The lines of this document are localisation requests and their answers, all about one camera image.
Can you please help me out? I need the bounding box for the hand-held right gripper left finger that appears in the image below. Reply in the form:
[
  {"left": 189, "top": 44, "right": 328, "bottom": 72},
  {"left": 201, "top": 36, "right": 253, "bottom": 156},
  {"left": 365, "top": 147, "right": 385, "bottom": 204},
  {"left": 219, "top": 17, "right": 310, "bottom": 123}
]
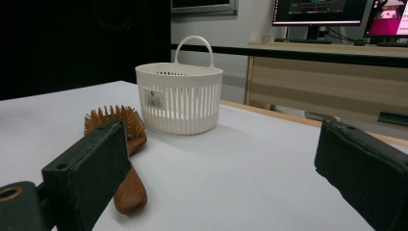
[{"left": 41, "top": 120, "right": 132, "bottom": 231}]

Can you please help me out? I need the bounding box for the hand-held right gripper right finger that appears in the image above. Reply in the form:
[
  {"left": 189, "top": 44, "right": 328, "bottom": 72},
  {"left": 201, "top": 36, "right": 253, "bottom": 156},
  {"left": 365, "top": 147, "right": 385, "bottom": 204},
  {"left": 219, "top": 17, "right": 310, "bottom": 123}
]
[{"left": 314, "top": 119, "right": 408, "bottom": 231}]

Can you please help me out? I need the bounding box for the brown wooden hairbrush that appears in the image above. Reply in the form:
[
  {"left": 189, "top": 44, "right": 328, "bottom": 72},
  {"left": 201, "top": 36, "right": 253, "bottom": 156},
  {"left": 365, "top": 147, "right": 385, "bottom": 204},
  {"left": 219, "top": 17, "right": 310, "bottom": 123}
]
[{"left": 84, "top": 104, "right": 149, "bottom": 216}]

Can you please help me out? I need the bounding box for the white slotted plastic basket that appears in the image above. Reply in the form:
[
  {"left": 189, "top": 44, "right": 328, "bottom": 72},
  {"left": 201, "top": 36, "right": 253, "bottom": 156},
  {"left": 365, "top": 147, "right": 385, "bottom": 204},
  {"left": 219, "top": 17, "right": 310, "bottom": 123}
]
[{"left": 135, "top": 35, "right": 224, "bottom": 136}]

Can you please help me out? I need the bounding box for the wooden desk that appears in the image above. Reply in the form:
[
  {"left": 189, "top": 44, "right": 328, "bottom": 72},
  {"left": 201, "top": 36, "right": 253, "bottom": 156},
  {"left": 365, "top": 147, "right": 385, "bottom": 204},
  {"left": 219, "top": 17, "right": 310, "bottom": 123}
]
[{"left": 244, "top": 41, "right": 408, "bottom": 131}]

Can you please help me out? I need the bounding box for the black curtain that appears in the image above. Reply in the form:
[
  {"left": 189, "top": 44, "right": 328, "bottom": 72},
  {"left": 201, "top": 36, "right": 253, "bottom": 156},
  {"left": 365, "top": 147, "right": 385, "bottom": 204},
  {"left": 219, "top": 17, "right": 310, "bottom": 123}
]
[{"left": 0, "top": 0, "right": 172, "bottom": 101}]

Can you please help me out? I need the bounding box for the black keyboard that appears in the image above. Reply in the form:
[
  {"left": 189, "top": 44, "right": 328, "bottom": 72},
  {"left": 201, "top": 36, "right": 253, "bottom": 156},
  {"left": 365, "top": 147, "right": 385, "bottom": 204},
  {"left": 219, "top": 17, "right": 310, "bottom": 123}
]
[{"left": 273, "top": 38, "right": 333, "bottom": 45}]

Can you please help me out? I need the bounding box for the computer monitor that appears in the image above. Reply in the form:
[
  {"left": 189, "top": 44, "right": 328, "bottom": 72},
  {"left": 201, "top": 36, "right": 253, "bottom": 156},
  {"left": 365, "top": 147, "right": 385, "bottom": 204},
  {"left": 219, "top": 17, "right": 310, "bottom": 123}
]
[
  {"left": 364, "top": 0, "right": 408, "bottom": 39},
  {"left": 271, "top": 0, "right": 370, "bottom": 27}
]

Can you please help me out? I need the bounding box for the grey framed screen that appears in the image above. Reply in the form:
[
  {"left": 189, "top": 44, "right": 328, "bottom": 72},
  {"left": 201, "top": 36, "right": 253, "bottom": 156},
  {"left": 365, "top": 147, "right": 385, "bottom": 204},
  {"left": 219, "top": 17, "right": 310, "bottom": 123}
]
[{"left": 170, "top": 0, "right": 240, "bottom": 16}]

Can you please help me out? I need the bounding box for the black frame bar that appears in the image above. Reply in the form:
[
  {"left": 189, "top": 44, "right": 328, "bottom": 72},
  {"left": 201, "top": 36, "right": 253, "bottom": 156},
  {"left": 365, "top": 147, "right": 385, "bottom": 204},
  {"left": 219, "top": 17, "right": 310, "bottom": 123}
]
[{"left": 170, "top": 43, "right": 408, "bottom": 68}]

